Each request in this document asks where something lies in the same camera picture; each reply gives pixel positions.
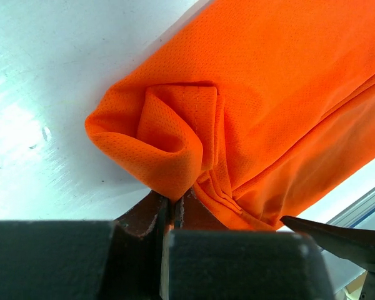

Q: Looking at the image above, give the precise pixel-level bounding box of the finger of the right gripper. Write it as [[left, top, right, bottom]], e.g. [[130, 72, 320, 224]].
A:
[[281, 216, 375, 273]]

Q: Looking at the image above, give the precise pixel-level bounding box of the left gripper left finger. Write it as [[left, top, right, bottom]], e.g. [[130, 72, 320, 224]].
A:
[[0, 192, 168, 299]]

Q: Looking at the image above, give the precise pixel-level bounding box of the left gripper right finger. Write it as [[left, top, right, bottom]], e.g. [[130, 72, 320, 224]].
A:
[[168, 190, 334, 299]]

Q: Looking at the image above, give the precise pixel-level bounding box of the orange t shirt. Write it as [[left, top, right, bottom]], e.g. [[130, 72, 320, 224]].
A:
[[85, 1, 375, 230]]

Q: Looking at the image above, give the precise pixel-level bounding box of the aluminium rail frame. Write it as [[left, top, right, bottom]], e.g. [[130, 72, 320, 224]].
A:
[[326, 187, 375, 228]]

